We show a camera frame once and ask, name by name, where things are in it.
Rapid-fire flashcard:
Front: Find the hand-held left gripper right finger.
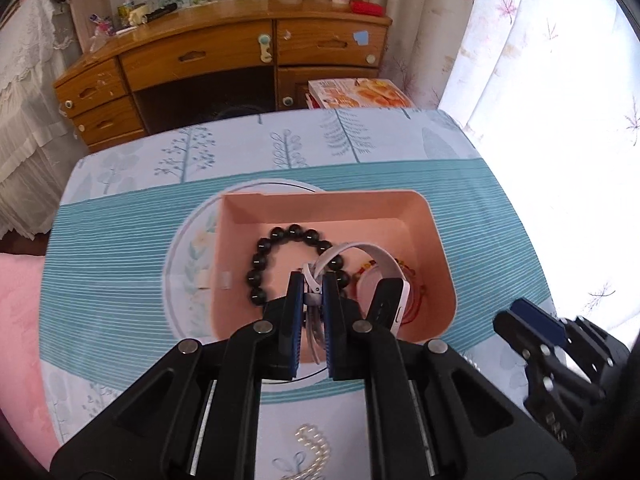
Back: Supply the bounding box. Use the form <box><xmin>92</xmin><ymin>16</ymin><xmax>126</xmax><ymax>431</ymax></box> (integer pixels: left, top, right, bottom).
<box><xmin>322</xmin><ymin>272</ymin><xmax>576</xmax><ymax>480</ymax></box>

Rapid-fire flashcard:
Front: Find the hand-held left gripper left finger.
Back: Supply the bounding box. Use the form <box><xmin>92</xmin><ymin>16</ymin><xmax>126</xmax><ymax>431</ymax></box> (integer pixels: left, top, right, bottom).
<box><xmin>49</xmin><ymin>271</ymin><xmax>307</xmax><ymax>480</ymax></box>

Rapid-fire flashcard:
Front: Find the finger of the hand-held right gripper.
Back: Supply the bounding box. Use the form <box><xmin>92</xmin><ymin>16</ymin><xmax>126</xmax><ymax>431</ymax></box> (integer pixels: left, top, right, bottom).
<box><xmin>492</xmin><ymin>298</ymin><xmax>608</xmax><ymax>411</ymax></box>
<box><xmin>570</xmin><ymin>316</ymin><xmax>632</xmax><ymax>386</ymax></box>

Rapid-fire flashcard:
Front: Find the white strap watch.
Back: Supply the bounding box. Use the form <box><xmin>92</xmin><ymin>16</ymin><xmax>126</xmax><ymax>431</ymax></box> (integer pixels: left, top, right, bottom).
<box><xmin>300</xmin><ymin>242</ymin><xmax>412</xmax><ymax>363</ymax></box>

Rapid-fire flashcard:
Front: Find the pink storage box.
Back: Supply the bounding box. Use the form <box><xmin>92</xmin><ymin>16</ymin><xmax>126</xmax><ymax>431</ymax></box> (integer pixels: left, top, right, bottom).
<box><xmin>212</xmin><ymin>190</ymin><xmax>458</xmax><ymax>343</ymax></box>

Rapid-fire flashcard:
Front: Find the pearl necklace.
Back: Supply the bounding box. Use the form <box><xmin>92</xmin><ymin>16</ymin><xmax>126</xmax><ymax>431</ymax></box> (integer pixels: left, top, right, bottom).
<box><xmin>292</xmin><ymin>424</ymin><xmax>333</xmax><ymax>478</ymax></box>

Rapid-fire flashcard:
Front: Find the tree print tablecloth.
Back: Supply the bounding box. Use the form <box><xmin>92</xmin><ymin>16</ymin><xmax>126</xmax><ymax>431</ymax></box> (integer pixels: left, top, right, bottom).
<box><xmin>39</xmin><ymin>107</ymin><xmax>561</xmax><ymax>480</ymax></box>

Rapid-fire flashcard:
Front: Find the white sheer leaf curtain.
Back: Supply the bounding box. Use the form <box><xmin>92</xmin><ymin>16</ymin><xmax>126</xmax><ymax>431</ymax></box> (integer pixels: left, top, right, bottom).
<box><xmin>437</xmin><ymin>0</ymin><xmax>640</xmax><ymax>351</ymax></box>

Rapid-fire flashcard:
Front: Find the printed food box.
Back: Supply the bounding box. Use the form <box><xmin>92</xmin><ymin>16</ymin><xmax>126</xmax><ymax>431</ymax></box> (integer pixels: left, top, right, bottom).
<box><xmin>307</xmin><ymin>77</ymin><xmax>413</xmax><ymax>111</ymax></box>

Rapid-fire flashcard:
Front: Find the pink blanket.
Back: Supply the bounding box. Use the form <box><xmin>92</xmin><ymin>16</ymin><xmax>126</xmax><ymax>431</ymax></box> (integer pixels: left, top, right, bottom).
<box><xmin>0</xmin><ymin>252</ymin><xmax>66</xmax><ymax>461</ymax></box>

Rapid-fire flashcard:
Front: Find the wooden desk with hutch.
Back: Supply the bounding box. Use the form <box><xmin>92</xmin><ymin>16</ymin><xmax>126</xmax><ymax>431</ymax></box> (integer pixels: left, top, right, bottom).
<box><xmin>52</xmin><ymin>0</ymin><xmax>393</xmax><ymax>153</ymax></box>

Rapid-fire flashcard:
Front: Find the cream floral curtain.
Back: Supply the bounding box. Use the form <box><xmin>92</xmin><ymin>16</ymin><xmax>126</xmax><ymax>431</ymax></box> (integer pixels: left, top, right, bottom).
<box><xmin>357</xmin><ymin>0</ymin><xmax>483</xmax><ymax>111</ymax></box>

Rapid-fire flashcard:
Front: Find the black flashlight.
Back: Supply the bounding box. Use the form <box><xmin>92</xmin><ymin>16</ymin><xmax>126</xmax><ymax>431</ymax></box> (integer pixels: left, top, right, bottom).
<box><xmin>145</xmin><ymin>2</ymin><xmax>179</xmax><ymax>24</ymax></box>

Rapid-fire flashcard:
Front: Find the red string bracelet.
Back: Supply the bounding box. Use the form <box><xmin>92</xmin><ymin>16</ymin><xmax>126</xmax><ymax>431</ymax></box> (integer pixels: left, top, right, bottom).
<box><xmin>351</xmin><ymin>257</ymin><xmax>427</xmax><ymax>325</ymax></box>

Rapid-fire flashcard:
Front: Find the black bead bracelet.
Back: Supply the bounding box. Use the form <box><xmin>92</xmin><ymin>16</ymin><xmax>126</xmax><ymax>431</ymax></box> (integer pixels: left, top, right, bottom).
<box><xmin>246</xmin><ymin>224</ymin><xmax>351</xmax><ymax>306</ymax></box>

